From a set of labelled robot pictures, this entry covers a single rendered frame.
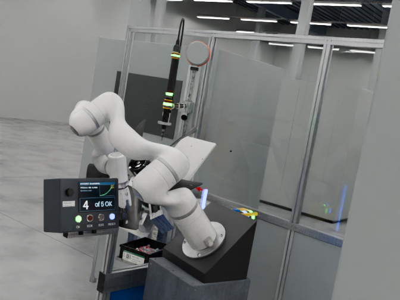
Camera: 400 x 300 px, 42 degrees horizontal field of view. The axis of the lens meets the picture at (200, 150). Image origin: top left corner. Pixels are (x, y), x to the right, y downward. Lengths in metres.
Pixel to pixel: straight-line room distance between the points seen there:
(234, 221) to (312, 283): 0.98
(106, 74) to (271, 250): 3.08
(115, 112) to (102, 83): 3.55
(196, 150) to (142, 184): 1.20
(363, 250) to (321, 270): 2.64
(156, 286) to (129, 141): 0.60
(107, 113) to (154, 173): 0.35
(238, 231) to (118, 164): 0.69
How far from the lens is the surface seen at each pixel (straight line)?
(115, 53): 5.49
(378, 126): 0.31
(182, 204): 1.93
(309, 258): 2.98
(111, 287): 2.20
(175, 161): 1.87
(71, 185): 1.88
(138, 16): 8.84
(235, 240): 2.04
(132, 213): 2.62
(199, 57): 3.33
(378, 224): 0.31
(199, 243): 2.05
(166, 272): 2.08
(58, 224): 1.87
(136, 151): 1.94
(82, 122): 2.04
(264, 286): 3.17
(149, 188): 1.84
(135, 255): 2.43
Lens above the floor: 1.62
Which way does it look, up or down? 6 degrees down
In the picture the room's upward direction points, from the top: 10 degrees clockwise
